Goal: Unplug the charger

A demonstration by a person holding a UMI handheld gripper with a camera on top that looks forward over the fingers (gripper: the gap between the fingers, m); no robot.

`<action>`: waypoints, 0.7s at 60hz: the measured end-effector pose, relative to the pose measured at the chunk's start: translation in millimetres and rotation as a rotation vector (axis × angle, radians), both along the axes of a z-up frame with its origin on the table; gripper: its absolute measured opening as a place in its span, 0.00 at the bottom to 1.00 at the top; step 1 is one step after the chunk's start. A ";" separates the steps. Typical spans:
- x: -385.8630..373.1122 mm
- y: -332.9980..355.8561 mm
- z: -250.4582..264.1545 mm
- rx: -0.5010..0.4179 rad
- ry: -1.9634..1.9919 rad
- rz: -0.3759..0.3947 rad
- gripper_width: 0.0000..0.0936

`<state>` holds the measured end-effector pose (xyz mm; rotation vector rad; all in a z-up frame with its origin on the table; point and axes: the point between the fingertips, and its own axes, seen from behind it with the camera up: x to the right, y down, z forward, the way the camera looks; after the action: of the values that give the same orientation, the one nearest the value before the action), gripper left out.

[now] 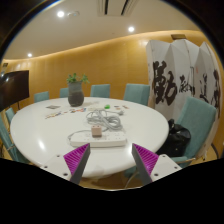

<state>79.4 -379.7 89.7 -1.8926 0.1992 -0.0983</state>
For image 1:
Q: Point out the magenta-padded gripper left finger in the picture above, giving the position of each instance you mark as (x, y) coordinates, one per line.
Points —
(76, 158)

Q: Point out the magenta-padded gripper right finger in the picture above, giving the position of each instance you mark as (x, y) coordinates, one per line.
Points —
(146, 158)

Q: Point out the small beige charger block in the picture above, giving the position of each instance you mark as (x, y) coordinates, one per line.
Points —
(96, 131)

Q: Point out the black bag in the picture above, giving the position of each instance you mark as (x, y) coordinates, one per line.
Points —
(175, 140)

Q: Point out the white power strip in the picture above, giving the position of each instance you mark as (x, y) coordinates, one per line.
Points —
(113, 139)

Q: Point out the row of colourful small cards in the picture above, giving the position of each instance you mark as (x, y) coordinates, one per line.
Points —
(54, 115)

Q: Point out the small white socket bar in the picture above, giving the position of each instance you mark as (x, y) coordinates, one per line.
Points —
(95, 108)

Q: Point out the dark flat card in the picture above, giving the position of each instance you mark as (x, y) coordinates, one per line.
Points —
(52, 107)

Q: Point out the small colourful badges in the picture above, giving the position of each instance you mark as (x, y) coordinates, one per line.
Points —
(117, 107)

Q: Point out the small green object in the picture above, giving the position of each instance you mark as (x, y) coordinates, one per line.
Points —
(107, 106)

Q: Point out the teal chair with bag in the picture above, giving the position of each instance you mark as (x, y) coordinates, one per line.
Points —
(196, 123)

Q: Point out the potted plant in grey vase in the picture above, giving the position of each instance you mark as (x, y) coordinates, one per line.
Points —
(76, 95)

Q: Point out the group of teal chairs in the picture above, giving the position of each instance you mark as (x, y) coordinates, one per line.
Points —
(136, 93)

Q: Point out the white folding screen with calligraphy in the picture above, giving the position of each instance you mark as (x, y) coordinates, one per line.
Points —
(173, 70)

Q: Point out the black flat screen monitor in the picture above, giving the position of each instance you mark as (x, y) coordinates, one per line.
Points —
(13, 88)

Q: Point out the round ceiling lights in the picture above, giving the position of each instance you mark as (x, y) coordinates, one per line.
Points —
(60, 14)

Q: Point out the ceiling air vent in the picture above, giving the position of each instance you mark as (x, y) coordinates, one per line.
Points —
(116, 6)

